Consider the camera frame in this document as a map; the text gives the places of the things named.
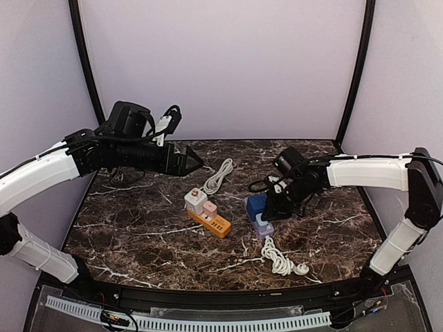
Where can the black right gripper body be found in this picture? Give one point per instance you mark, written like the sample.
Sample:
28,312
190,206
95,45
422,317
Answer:
295,195

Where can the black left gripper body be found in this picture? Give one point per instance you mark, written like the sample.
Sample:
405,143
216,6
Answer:
163,164

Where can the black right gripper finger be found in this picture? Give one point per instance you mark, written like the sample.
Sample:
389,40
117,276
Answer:
269,206
275,215

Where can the light blue wall charger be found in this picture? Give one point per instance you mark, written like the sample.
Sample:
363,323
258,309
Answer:
262,223

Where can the blue cube socket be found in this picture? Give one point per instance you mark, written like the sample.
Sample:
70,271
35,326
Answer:
255,205

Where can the purple power strip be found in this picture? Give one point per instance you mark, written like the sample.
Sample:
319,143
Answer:
261,232

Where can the white cube socket adapter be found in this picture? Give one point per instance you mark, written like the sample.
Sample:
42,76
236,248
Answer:
195,200

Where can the pink wall charger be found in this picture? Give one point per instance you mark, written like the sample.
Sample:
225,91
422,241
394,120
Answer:
210,209

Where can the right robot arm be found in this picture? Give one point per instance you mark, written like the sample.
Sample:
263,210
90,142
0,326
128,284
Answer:
414,173

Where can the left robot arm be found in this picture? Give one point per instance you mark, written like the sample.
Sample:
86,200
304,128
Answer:
130,137

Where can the orange power strip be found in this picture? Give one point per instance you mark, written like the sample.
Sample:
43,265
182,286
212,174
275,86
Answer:
217,225

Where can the small circuit board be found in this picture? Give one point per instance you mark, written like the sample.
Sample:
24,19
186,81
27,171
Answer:
111,319

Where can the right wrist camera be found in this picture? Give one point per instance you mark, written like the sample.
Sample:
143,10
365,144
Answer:
277,185

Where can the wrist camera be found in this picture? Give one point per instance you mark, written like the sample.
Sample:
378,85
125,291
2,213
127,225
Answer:
167,124
277,185

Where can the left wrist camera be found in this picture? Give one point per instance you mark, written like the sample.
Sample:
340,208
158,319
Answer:
167,124

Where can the white slotted cable duct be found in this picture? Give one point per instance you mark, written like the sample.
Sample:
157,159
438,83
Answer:
174,319

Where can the black front rail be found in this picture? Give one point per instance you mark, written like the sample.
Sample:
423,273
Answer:
141,298

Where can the left black frame post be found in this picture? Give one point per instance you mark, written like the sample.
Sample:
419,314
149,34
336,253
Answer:
80,41

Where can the black frame post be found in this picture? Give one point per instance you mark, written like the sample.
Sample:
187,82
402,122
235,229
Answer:
361,55
80,41

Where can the right black frame post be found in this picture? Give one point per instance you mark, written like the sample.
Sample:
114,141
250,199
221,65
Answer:
361,55

